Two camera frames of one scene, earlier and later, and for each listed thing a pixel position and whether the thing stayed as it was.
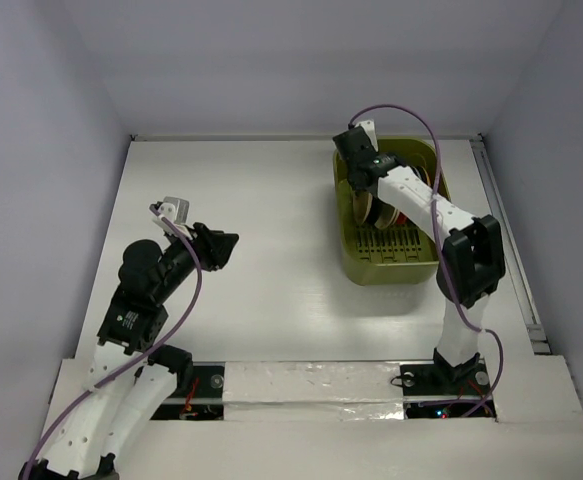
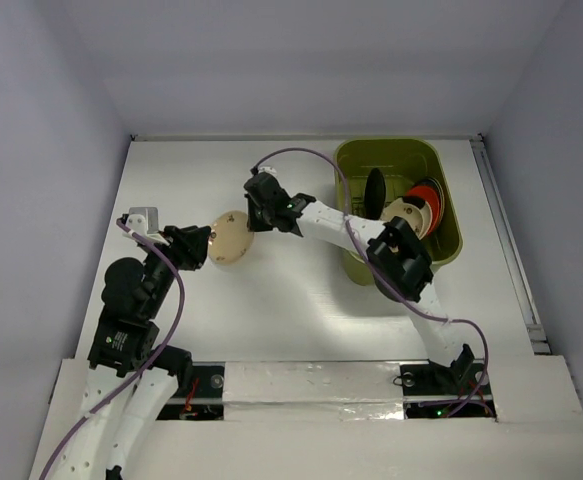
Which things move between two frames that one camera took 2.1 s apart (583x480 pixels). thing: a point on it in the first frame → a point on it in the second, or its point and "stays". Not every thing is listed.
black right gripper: (359, 179) → (262, 201)
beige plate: (362, 202) → (230, 240)
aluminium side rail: (538, 342) stays
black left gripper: (213, 246) → (189, 242)
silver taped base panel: (312, 391) stays
